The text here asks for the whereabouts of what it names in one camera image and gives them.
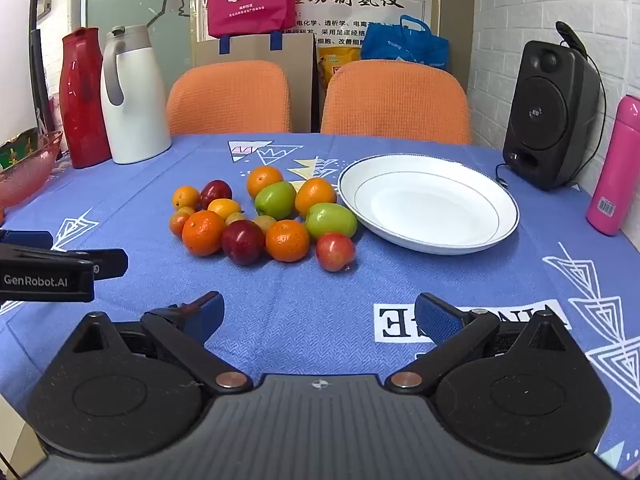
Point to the yellow packet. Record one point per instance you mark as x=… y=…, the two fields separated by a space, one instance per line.
x=332 y=62

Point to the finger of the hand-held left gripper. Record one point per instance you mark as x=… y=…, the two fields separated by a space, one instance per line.
x=111 y=264
x=25 y=238

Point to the pink glass bowl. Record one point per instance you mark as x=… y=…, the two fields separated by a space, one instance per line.
x=25 y=175

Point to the blue shopping bag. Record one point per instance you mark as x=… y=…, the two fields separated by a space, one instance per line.
x=400 y=45

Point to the pink bottle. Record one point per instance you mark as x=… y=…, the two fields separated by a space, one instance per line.
x=615 y=175

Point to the white thermos jug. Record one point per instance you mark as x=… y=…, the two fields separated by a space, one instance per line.
x=140 y=110

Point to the blue printed tablecloth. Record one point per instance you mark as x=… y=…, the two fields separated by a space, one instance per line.
x=300 y=300

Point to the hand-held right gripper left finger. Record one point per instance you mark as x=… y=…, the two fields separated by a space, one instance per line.
x=207 y=310

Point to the dark red plum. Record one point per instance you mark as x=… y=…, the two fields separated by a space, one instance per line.
x=243 y=241
x=216 y=194

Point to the green apple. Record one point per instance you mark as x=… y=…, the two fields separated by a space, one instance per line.
x=275 y=199
x=331 y=220

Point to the red thermos jug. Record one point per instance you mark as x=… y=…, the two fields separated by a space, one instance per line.
x=82 y=105

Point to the wall poster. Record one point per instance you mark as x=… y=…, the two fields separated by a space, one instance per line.
x=350 y=5

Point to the dark orange tangerine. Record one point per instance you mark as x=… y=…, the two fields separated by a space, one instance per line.
x=287 y=240
x=202 y=232

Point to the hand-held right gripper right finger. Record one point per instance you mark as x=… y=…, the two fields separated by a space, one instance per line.
x=435 y=317

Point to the pinkish red plum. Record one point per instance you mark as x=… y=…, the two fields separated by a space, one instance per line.
x=335 y=251

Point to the orange chair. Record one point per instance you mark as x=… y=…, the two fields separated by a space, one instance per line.
x=395 y=100
x=230 y=97

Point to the white plate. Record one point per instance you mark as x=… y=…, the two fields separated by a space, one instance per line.
x=430 y=205

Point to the black speaker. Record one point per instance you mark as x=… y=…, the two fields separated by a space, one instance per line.
x=545 y=115

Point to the green patterned box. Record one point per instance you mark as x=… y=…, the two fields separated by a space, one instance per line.
x=15 y=152

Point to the smooth orange tangerine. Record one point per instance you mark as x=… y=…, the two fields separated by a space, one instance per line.
x=315 y=196
x=265 y=180

